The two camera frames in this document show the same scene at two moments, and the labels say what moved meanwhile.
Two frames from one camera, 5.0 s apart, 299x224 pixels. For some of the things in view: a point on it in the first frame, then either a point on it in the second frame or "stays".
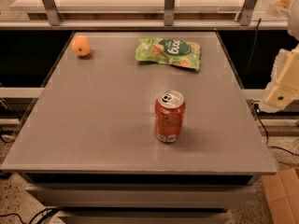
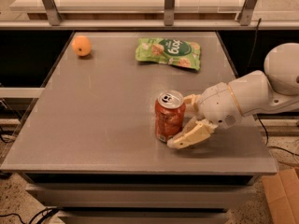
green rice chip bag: (178, 52) stays
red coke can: (169, 112) stays
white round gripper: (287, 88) -> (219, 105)
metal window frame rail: (55, 22) stays
